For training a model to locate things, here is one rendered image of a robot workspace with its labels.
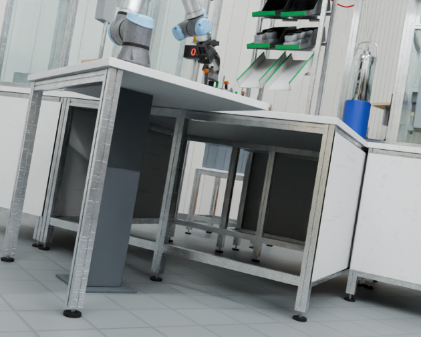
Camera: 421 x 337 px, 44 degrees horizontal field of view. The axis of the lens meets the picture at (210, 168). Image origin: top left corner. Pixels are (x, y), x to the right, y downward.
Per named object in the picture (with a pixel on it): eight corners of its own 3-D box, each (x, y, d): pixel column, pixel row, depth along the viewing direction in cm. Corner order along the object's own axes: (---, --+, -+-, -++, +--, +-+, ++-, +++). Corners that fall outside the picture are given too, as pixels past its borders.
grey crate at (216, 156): (263, 176, 453) (268, 150, 454) (200, 166, 481) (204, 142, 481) (279, 180, 491) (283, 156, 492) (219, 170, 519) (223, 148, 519)
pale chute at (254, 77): (261, 88, 251) (259, 80, 249) (238, 87, 259) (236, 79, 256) (287, 59, 268) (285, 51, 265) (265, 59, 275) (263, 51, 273)
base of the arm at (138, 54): (124, 64, 215) (128, 39, 214) (108, 64, 227) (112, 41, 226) (156, 71, 224) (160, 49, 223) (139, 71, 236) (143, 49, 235)
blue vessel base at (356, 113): (361, 146, 310) (369, 100, 311) (335, 142, 317) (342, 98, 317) (366, 149, 324) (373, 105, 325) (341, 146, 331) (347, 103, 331)
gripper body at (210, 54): (198, 64, 268) (192, 43, 261) (205, 55, 274) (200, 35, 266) (211, 65, 265) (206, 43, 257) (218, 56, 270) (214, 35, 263)
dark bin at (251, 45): (269, 48, 253) (268, 33, 251) (246, 49, 261) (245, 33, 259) (297, 40, 274) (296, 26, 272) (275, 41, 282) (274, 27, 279)
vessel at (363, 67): (367, 101, 312) (377, 38, 312) (344, 99, 318) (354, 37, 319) (371, 105, 324) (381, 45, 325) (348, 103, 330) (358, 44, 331)
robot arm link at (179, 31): (180, 25, 242) (198, 15, 246) (168, 27, 251) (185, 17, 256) (187, 41, 245) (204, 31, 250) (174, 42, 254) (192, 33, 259)
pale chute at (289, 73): (291, 90, 244) (289, 82, 242) (267, 89, 252) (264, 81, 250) (316, 60, 261) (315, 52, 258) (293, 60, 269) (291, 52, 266)
